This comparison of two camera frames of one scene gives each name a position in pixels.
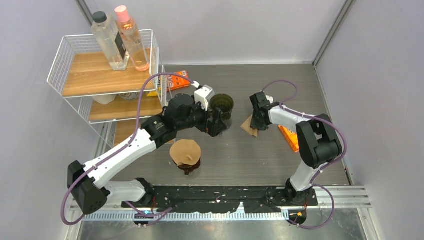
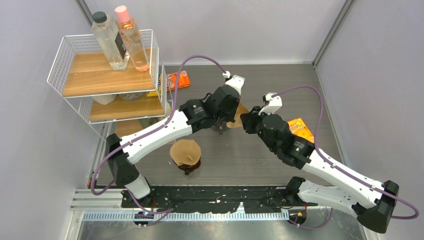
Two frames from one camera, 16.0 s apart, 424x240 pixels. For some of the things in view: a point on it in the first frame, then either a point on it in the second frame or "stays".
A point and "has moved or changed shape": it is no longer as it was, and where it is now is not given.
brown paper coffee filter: [186, 152] stays
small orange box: [178, 81] stays
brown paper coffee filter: [246, 126] has moved or changed shape
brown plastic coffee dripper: [188, 168] stays
